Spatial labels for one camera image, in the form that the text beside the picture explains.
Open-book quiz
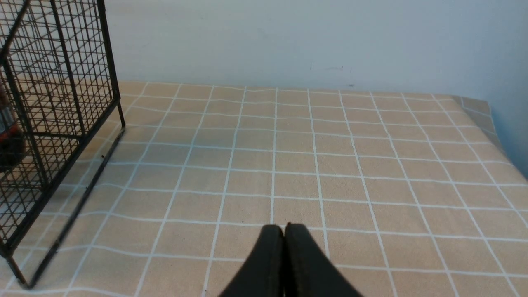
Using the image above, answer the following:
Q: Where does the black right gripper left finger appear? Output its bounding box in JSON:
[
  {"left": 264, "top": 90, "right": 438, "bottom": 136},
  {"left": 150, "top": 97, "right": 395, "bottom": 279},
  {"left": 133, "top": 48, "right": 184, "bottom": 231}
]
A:
[{"left": 220, "top": 224, "right": 284, "bottom": 297}]

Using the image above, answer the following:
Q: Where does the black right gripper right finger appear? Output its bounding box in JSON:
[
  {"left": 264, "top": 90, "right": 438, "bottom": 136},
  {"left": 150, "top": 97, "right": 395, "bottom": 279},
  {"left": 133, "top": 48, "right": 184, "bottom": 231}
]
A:
[{"left": 285, "top": 222, "right": 362, "bottom": 297}]

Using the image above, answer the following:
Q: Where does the dark soy sauce bottle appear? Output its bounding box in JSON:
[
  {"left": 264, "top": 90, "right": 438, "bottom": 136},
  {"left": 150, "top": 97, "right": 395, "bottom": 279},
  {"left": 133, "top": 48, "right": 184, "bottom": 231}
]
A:
[{"left": 0, "top": 84, "right": 25, "bottom": 173}]

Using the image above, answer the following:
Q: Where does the beige checked tablecloth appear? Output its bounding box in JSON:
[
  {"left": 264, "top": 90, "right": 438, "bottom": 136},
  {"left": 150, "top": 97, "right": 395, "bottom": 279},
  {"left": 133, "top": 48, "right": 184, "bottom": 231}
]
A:
[{"left": 1, "top": 81, "right": 528, "bottom": 297}]

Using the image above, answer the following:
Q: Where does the black wire mesh shelf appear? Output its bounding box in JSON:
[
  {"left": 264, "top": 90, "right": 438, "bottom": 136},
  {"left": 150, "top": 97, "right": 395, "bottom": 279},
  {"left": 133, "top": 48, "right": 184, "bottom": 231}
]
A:
[{"left": 1, "top": 0, "right": 126, "bottom": 290}]

